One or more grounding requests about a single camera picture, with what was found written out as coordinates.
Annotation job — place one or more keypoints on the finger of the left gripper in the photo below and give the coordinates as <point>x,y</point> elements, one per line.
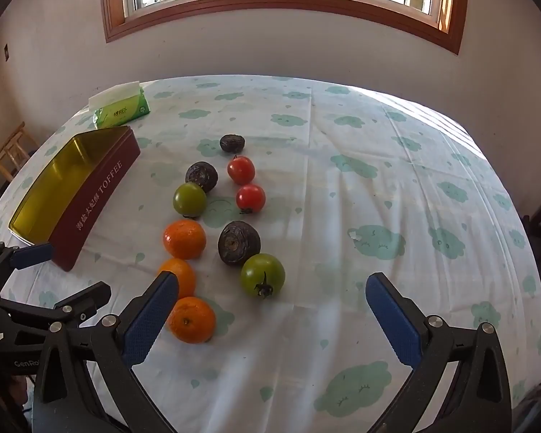
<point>83,305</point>
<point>29,256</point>

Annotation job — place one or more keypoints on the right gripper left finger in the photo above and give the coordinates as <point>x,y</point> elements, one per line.
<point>86,382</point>

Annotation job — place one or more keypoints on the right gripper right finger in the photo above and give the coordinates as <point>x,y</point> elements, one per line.
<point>478,399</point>

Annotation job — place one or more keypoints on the orange mandarin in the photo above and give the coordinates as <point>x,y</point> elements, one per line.
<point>192,320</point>
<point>186,277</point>
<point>184,239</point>

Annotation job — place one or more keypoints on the green tomato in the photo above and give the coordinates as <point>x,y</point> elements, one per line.
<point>262,275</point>
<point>189,200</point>

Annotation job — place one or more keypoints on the dark passion fruit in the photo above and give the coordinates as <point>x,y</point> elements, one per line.
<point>238,242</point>
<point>203,174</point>
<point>232,143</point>

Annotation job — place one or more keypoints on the red tomato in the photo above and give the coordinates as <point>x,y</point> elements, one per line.
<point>250,199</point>
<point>241,170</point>

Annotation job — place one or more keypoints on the red gold toffee tin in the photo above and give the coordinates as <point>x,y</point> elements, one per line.
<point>65,200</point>

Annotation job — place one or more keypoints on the wooden stool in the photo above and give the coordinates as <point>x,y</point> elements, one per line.
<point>16,151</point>

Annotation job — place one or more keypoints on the green tissue pack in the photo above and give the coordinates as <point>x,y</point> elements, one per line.
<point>118,105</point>

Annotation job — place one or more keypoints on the cloud pattern tablecloth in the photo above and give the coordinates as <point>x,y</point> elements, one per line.
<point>357,182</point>

